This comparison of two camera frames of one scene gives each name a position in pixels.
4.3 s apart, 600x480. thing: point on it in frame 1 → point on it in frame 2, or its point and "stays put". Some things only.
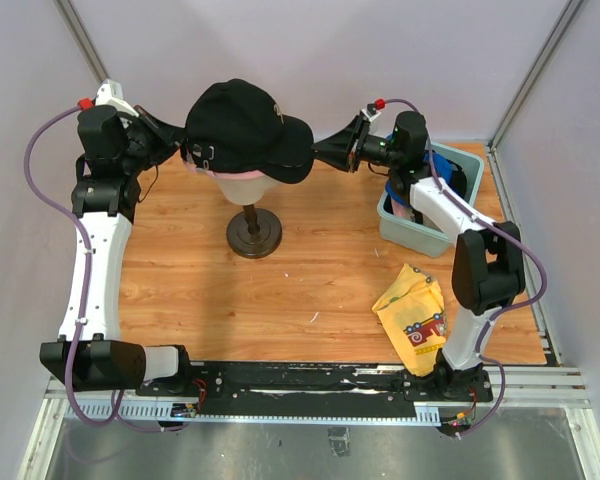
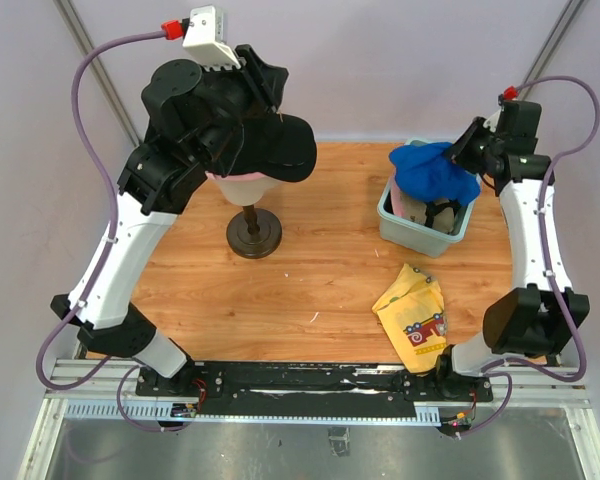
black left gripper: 168,137 → 267,81
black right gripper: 347,143 → 460,154
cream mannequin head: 246,192 stays put
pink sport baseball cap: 227,175 stays put
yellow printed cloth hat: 413,311 stays put
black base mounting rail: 237,384 stays put
